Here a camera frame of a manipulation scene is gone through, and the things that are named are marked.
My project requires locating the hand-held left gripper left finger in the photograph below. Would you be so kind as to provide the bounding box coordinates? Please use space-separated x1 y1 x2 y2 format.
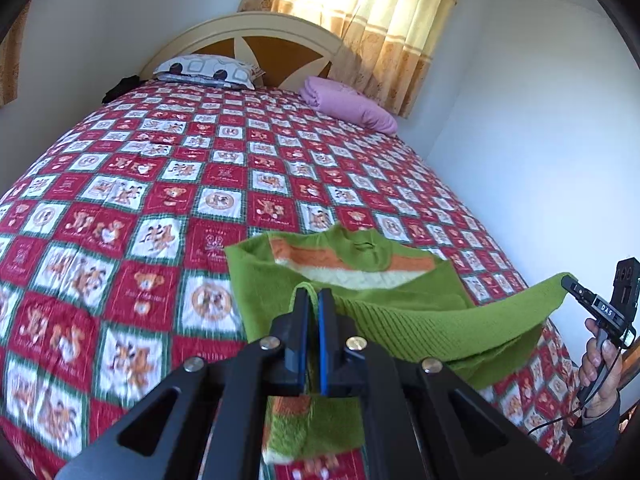
55 287 313 480

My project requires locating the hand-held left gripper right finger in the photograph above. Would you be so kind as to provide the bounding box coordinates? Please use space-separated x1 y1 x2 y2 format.
317 287 572 480

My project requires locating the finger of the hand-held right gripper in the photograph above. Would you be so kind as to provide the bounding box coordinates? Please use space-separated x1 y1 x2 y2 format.
560 277 602 317

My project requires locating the green orange striped knit sweater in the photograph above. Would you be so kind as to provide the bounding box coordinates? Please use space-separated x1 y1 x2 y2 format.
223 223 577 466

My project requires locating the person's right forearm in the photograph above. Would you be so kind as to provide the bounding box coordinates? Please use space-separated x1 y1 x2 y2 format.
564 392 624 479

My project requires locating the person's right hand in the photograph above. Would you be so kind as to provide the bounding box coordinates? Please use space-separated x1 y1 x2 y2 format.
577 317 624 419

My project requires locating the wooden furniture piece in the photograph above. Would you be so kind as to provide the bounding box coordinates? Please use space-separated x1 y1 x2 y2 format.
619 339 639 392

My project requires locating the red checkered printed bedspread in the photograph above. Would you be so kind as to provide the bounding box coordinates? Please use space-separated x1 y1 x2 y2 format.
0 82 582 480

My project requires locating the pink pillow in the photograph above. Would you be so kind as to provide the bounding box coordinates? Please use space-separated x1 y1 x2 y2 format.
299 76 400 136

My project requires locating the white patterned pillow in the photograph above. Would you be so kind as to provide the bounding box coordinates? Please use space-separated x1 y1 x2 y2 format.
152 55 257 91

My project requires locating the cream and brown headboard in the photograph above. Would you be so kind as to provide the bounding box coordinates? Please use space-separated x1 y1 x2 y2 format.
139 12 347 92

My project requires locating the dark object beside bed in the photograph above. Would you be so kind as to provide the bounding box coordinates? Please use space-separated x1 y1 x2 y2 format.
102 75 141 104

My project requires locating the yellow side window curtain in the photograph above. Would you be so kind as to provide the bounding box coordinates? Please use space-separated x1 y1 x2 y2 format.
0 0 32 109

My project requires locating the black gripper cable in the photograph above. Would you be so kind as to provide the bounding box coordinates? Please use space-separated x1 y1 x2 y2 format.
524 347 615 436

